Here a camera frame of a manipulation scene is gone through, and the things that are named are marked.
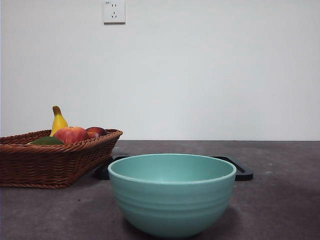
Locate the black tray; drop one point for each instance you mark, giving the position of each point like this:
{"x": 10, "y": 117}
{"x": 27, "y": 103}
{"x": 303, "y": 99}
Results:
{"x": 246, "y": 175}

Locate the green avocado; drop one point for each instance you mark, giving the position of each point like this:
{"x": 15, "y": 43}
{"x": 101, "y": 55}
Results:
{"x": 47, "y": 141}

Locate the yellow banana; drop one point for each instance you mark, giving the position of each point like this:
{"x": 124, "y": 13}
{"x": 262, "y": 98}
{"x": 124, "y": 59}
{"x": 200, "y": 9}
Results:
{"x": 59, "y": 122}

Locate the red yellow apple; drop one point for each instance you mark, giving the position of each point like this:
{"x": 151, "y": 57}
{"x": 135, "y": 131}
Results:
{"x": 71, "y": 135}

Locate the dark red peach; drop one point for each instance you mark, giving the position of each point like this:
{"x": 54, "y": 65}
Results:
{"x": 96, "y": 131}

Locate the white wall socket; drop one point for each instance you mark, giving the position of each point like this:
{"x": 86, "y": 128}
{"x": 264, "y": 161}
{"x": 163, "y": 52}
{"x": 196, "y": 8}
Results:
{"x": 114, "y": 12}

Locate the teal bowl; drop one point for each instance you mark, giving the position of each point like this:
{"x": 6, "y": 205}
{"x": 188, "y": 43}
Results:
{"x": 172, "y": 205}

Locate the brown wicker basket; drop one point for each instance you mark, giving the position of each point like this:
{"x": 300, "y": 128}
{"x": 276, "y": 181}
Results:
{"x": 50, "y": 165}

